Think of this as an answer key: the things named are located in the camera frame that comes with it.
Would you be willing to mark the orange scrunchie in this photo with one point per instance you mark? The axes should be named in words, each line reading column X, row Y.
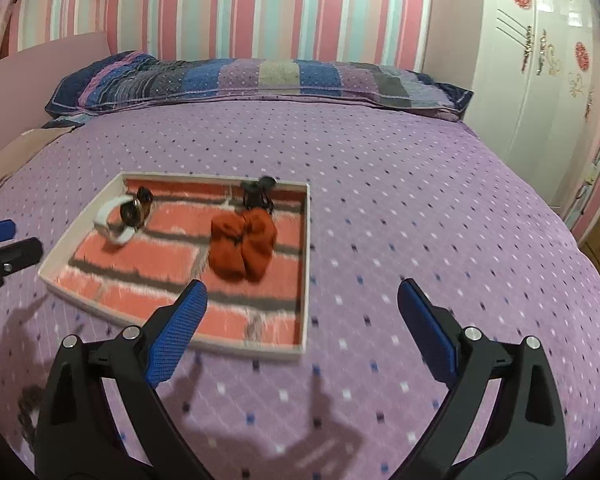
column 242, row 242

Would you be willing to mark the purple diamond-pattern bedspread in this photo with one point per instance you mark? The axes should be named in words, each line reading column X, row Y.
column 430, row 220

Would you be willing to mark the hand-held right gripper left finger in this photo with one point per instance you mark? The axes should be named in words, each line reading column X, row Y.
column 177, row 332

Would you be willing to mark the brick-pattern jewelry tray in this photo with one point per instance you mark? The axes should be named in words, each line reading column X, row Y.
column 145, row 265

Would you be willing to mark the pink padded headboard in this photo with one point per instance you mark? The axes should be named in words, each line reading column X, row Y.
column 40, row 75

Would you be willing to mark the patchwork striped pillow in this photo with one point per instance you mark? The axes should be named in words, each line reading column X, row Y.
column 260, row 82

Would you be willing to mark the white wardrobe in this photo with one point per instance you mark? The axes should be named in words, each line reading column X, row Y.
column 535, row 85

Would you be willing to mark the brown pendant with knot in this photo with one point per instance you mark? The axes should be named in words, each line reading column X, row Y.
column 143, row 194

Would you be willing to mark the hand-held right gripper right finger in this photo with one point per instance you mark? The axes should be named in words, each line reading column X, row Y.
column 425, row 327

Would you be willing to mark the black claw hair clip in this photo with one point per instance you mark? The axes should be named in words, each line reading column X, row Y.
column 257, row 192

